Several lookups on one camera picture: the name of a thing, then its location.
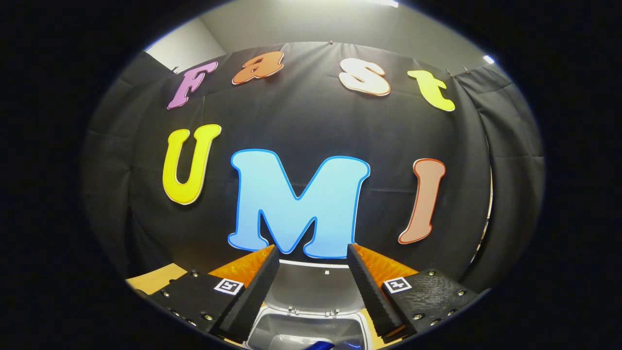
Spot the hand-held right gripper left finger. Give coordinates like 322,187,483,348
146,245,281,344

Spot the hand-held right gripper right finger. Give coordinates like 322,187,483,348
346,243,482,341

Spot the white desktop garbage bin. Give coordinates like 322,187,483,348
244,259,374,350

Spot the silver pop can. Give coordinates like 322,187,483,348
269,334,336,350

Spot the black backdrop cloth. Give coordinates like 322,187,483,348
80,41,546,292

